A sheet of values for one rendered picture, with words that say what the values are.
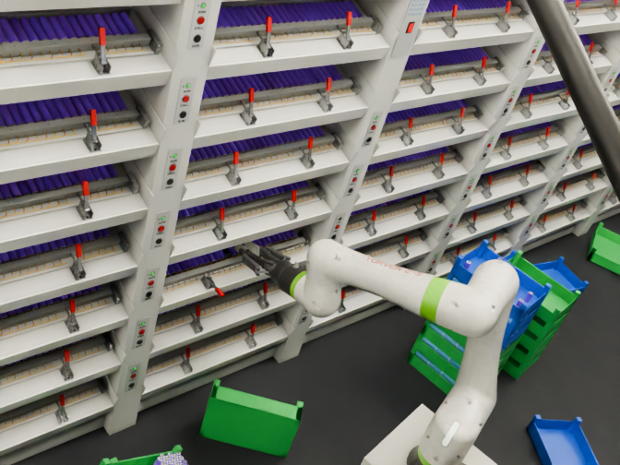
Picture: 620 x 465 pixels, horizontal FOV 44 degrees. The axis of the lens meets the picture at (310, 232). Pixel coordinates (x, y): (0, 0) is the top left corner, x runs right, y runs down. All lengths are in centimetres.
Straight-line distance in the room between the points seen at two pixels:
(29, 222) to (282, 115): 70
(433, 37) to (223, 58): 75
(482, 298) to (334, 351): 122
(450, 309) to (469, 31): 94
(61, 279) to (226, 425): 86
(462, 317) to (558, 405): 147
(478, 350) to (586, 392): 134
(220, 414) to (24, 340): 74
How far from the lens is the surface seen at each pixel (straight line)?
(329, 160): 234
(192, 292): 233
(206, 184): 208
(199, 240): 220
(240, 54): 189
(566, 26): 67
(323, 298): 214
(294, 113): 212
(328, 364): 302
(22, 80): 163
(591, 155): 399
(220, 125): 197
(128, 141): 184
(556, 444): 321
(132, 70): 173
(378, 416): 292
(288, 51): 198
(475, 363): 224
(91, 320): 220
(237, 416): 256
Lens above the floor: 212
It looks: 36 degrees down
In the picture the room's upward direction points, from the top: 19 degrees clockwise
